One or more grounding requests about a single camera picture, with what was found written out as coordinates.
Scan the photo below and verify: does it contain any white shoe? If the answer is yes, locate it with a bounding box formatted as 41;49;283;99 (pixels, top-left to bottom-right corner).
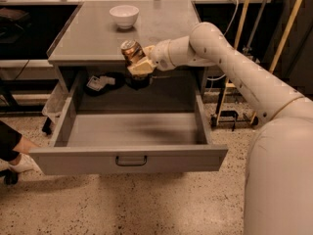
9;154;40;173

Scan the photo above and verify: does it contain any orange soda can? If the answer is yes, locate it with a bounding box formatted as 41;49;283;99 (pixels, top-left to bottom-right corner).
120;40;145;66

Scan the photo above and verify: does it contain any black tape roll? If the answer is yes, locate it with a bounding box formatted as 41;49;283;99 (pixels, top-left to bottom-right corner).
126;75;151;90

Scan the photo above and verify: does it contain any black sleeved forearm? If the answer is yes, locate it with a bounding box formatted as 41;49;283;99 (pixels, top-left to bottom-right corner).
0;121;22;162

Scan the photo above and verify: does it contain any black pouch with papers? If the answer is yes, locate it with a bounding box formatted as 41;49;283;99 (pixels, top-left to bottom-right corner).
84;72;125;97

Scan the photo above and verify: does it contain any white ceramic bowl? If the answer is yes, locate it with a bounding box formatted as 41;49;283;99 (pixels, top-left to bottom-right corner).
110;5;139;29

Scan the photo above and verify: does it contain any yellow wooden ladder frame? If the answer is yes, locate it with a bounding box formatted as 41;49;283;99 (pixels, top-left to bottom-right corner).
213;0;309;126

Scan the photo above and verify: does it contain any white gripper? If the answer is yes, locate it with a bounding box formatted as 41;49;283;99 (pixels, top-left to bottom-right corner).
128;40;171;75

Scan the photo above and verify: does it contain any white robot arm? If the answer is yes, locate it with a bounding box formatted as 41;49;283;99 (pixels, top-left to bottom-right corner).
125;23;313;235

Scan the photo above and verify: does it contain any clear plastic bag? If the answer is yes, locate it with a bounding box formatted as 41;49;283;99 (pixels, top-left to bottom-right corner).
42;83;67;118

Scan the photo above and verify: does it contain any grey cabinet counter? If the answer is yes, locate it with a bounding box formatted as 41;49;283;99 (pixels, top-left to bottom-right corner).
46;0;213;98

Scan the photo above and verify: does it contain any black drawer handle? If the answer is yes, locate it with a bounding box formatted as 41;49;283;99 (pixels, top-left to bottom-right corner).
115;156;148;166

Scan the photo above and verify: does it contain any grey drawer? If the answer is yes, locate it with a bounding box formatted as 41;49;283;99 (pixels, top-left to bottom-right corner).
31;70;228;175

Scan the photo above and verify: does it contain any person's hand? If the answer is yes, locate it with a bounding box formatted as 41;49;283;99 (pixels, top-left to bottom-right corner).
13;136;38;155

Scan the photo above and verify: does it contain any black chair caster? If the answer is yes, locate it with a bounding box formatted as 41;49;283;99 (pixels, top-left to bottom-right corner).
4;169;19;185

